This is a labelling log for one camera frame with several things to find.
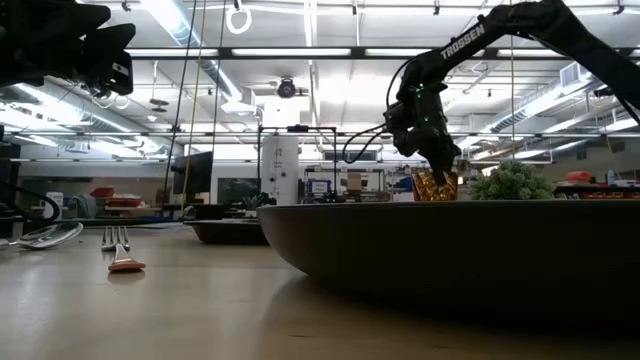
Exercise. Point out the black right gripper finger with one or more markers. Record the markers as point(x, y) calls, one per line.
point(442, 175)

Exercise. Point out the gold faceted cup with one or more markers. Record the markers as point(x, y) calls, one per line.
point(425, 189)

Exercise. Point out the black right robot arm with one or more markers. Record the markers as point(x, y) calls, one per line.
point(550, 22)

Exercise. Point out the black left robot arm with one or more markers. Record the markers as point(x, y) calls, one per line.
point(35, 35)

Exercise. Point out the large dark plate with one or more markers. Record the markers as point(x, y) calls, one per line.
point(450, 240)

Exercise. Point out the black tray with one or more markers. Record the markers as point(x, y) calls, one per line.
point(227, 232)

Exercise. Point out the green broccoli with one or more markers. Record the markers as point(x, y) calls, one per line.
point(510, 182)

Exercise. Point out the cardboard box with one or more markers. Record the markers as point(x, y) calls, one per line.
point(354, 181)

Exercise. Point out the small red bin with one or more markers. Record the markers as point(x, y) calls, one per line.
point(102, 192)

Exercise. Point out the red box on shelf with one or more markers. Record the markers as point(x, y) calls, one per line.
point(579, 176)

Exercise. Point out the black round ceiling fixture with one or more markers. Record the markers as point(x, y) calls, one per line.
point(286, 88)

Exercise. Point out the wide red bin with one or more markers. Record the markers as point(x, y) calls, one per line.
point(124, 202)

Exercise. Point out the black computer monitor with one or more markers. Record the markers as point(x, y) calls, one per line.
point(195, 175)

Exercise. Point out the white cylindrical tank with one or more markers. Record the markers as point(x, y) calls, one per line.
point(280, 170)

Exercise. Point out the white container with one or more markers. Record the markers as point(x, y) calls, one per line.
point(54, 205)

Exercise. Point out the small potted plant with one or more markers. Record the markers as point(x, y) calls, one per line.
point(252, 201)

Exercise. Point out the black metal frame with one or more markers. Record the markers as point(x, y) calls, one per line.
point(297, 129)

